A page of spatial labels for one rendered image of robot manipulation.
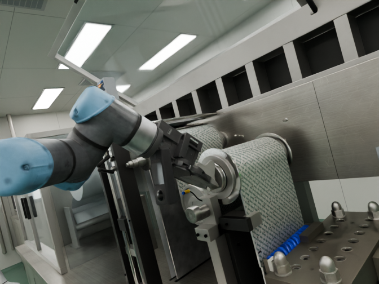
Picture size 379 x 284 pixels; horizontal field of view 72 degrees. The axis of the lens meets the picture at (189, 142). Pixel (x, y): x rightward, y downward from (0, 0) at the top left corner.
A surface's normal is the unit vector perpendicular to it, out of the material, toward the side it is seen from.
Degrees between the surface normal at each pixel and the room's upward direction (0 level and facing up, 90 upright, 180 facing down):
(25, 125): 90
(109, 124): 119
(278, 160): 90
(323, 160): 90
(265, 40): 90
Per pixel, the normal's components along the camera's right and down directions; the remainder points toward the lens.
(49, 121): 0.63, -0.18
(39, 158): 0.94, -0.31
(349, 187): -0.73, 0.18
